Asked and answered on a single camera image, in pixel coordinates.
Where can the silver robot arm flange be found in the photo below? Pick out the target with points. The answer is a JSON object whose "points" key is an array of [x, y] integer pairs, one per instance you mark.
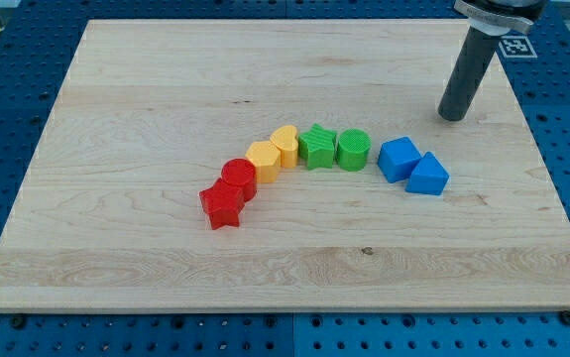
{"points": [[498, 17]]}

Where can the green star block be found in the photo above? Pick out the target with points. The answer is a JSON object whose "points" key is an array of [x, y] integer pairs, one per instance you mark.
{"points": [[317, 147]]}

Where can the red star block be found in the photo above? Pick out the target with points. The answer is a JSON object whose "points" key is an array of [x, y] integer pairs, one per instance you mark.
{"points": [[222, 203]]}

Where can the yellow hexagon block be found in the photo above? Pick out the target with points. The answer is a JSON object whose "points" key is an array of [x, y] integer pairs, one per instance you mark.
{"points": [[266, 158]]}

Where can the yellow heart block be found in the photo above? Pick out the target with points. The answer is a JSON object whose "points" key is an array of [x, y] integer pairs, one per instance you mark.
{"points": [[285, 139]]}

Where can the red cylinder block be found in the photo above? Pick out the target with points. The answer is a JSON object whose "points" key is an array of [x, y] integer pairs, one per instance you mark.
{"points": [[241, 173]]}

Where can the green cylinder block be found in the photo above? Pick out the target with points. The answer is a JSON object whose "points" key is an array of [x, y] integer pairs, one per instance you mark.
{"points": [[353, 149]]}

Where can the wooden board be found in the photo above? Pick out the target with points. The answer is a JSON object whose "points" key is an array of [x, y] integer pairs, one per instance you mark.
{"points": [[108, 217]]}

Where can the blue cube block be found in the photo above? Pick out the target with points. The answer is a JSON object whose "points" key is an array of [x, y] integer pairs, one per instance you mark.
{"points": [[397, 158]]}

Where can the blue triangle block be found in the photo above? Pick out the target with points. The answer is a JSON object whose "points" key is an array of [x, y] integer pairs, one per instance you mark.
{"points": [[428, 176]]}

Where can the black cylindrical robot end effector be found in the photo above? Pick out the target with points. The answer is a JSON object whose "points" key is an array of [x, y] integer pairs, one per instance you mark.
{"points": [[470, 67]]}

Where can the white fiducial marker tag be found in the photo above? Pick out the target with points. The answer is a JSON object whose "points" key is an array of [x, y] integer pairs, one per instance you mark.
{"points": [[517, 47]]}

